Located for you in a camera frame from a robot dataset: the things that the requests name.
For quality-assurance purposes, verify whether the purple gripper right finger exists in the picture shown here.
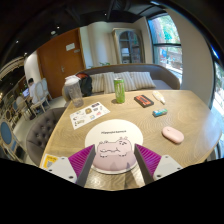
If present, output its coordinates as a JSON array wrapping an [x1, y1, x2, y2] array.
[[134, 144, 182, 184]]

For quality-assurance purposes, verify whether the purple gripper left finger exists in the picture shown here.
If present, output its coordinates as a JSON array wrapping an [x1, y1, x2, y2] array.
[[47, 145, 96, 187]]

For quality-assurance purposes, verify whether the pink computer mouse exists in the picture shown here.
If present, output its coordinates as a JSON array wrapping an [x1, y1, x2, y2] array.
[[162, 126, 184, 144]]

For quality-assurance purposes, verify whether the round white hippo mouse pad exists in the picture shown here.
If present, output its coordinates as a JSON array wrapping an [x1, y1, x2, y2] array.
[[85, 119, 143, 174]]

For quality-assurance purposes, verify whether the yellow and white card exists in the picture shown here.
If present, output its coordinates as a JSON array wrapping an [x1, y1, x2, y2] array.
[[40, 154, 58, 169]]

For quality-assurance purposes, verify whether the white sticker sheet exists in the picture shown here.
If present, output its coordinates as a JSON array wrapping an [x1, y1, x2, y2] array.
[[70, 102, 110, 129]]

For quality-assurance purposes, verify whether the grey tufted chair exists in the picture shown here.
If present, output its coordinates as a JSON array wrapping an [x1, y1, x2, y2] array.
[[26, 107, 66, 166]]

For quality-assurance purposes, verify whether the small teal wrapped packet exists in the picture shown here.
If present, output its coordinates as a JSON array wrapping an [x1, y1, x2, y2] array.
[[152, 109, 168, 117]]

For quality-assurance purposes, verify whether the white cream tube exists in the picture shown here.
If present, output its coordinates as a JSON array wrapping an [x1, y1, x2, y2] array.
[[152, 91, 165, 105]]

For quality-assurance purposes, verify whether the blue upholstered chair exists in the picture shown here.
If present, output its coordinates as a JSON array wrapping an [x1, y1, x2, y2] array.
[[0, 120, 18, 156]]

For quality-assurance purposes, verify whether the clear plastic shaker bottle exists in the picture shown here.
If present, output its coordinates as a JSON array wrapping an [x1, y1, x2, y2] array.
[[65, 75, 83, 107]]

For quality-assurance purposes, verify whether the white wooden chair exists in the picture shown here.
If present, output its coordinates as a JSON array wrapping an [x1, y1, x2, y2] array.
[[31, 82, 48, 113]]

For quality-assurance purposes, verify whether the black backpack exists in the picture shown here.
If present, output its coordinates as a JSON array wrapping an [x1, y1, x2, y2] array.
[[77, 73, 92, 97]]

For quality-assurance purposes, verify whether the striped cushion right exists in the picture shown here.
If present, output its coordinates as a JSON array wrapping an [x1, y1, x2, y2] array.
[[130, 72, 156, 89]]

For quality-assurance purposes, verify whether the striped cushion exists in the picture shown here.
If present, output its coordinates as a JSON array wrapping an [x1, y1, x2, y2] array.
[[130, 72, 156, 89], [104, 72, 136, 94], [91, 73, 104, 93]]

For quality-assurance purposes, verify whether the striped cushion left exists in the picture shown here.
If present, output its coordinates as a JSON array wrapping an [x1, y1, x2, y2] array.
[[91, 73, 104, 93]]

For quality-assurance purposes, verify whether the green drink can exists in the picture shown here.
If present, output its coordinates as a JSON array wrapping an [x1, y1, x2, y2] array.
[[114, 78, 125, 103]]

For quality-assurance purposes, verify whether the curved grey sofa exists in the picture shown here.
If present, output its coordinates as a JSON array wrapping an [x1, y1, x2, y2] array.
[[61, 63, 181, 102]]

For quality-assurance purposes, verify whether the person in white shirt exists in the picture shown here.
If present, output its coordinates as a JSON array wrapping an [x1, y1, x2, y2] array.
[[28, 78, 38, 104]]

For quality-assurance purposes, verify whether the striped cushion middle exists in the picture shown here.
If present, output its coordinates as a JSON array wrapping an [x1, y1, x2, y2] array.
[[104, 72, 136, 94]]

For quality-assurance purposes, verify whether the brown wooden door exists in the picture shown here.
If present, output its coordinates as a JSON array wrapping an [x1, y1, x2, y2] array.
[[37, 28, 85, 98]]

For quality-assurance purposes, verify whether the white glass-door cabinet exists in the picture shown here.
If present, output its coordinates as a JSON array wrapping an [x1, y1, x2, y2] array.
[[112, 28, 145, 64]]

